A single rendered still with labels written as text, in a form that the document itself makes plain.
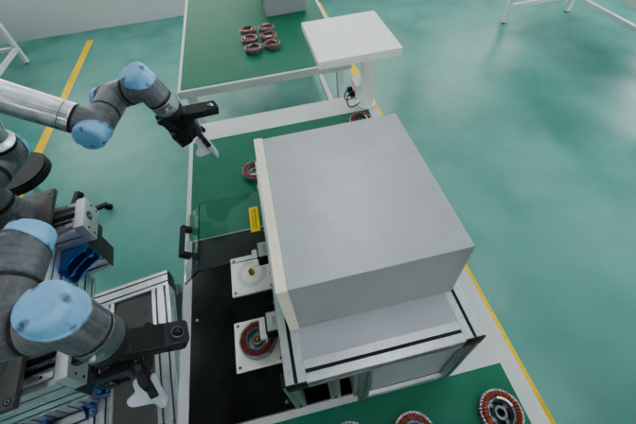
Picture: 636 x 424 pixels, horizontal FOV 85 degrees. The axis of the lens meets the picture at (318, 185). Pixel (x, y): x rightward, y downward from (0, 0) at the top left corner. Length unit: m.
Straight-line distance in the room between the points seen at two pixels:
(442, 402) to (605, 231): 1.85
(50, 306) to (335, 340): 0.53
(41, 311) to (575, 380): 2.11
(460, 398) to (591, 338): 1.25
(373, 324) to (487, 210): 1.81
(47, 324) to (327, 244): 0.44
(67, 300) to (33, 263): 0.14
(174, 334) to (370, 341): 0.40
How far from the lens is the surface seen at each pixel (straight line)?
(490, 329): 1.31
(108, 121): 1.02
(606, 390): 2.28
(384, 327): 0.85
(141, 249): 2.59
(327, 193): 0.78
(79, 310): 0.59
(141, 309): 2.11
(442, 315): 0.88
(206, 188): 1.66
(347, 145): 0.88
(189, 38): 2.95
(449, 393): 1.22
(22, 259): 0.70
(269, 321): 1.08
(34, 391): 1.23
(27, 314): 0.59
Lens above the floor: 1.92
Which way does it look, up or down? 49 degrees down
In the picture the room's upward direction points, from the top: 6 degrees counter-clockwise
